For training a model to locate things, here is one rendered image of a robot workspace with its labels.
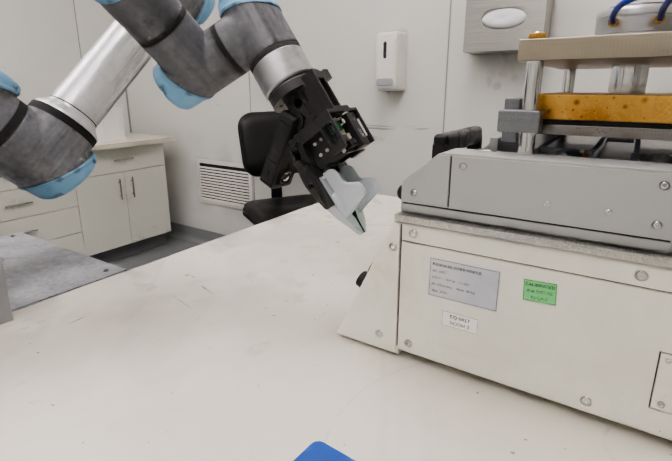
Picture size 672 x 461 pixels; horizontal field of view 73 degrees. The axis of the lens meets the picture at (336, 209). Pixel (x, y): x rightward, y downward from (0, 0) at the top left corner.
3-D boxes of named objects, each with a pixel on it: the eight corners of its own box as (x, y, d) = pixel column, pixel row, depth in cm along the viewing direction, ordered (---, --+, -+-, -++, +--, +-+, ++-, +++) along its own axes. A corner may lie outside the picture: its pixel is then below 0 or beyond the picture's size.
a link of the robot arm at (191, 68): (130, 37, 62) (194, -9, 60) (187, 95, 70) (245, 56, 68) (127, 65, 57) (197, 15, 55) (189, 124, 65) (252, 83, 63)
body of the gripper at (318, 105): (348, 151, 54) (300, 65, 55) (301, 185, 59) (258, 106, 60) (378, 144, 60) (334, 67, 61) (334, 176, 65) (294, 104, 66)
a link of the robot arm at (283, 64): (242, 79, 61) (281, 80, 67) (258, 108, 60) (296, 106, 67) (276, 42, 56) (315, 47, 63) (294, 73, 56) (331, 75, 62)
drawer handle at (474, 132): (481, 153, 69) (483, 126, 68) (446, 167, 56) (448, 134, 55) (468, 152, 70) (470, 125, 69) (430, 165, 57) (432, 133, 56)
